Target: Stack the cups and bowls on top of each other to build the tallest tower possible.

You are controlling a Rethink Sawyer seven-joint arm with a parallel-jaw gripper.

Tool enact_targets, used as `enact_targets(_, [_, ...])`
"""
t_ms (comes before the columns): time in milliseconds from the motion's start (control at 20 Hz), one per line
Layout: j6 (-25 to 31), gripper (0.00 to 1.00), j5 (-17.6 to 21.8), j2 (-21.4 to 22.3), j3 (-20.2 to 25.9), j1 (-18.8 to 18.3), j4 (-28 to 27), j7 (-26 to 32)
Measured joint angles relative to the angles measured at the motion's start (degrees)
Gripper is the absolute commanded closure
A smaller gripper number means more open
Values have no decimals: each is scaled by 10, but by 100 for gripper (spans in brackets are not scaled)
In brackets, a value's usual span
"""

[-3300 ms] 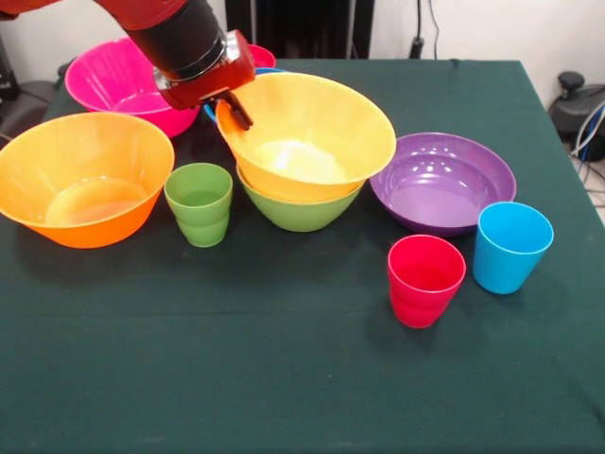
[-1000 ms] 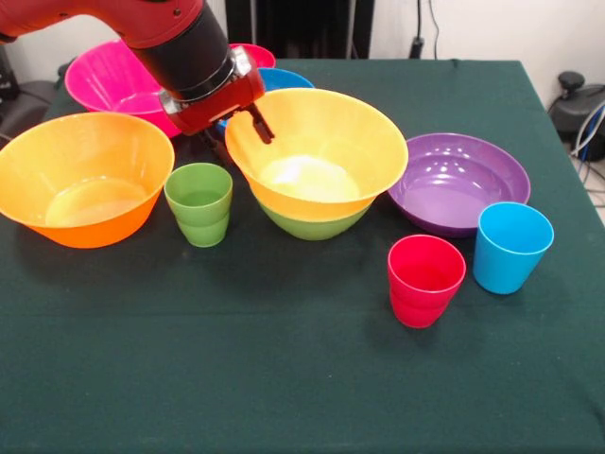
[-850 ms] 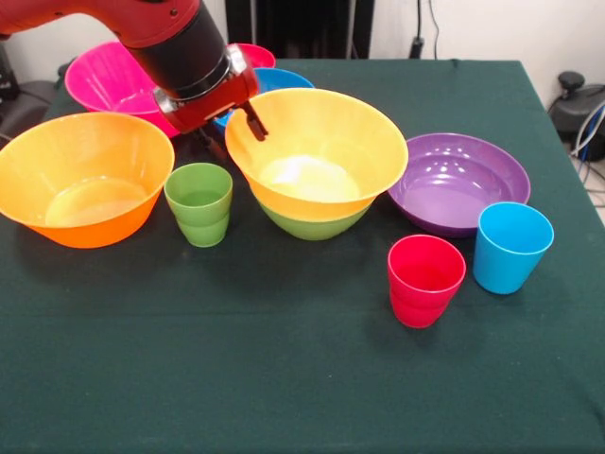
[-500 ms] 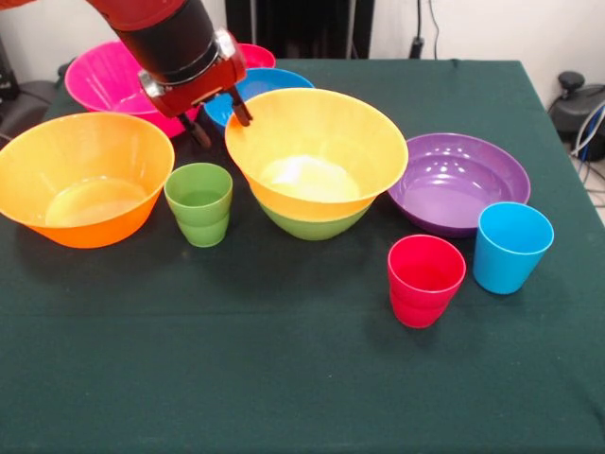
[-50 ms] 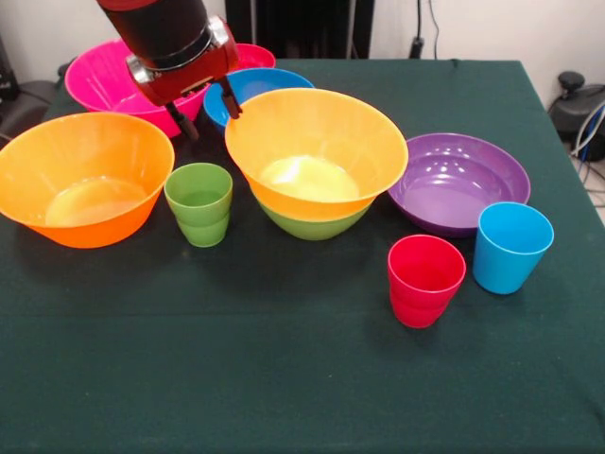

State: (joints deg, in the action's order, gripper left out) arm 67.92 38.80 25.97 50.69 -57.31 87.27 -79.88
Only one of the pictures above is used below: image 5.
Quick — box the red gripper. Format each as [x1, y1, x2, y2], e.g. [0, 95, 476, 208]
[136, 40, 244, 142]

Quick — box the blue bowl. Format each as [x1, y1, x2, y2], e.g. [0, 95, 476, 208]
[203, 67, 316, 136]

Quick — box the orange bowl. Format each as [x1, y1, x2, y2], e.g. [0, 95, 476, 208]
[224, 87, 410, 222]
[0, 111, 176, 250]

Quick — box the red bowl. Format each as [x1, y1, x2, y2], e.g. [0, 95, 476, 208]
[233, 43, 277, 71]

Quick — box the green cup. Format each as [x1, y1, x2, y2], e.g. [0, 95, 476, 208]
[163, 162, 234, 249]

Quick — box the pink bowl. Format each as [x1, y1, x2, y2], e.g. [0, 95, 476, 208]
[63, 38, 212, 139]

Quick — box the green bowl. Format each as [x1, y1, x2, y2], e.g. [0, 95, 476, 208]
[257, 191, 374, 242]

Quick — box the dark green tablecloth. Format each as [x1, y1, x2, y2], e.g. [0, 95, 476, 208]
[0, 57, 605, 454]

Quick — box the purple bowl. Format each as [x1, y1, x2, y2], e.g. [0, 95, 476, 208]
[387, 131, 532, 238]

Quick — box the red cup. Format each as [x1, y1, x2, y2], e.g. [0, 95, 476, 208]
[387, 234, 468, 330]

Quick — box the blue cup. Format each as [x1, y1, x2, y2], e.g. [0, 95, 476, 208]
[473, 201, 555, 296]

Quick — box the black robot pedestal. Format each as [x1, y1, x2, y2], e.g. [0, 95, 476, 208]
[225, 0, 375, 61]

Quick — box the black wall cable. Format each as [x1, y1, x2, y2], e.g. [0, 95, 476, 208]
[408, 0, 443, 61]

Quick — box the floor cable bundle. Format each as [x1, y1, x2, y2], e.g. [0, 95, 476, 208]
[569, 101, 605, 209]

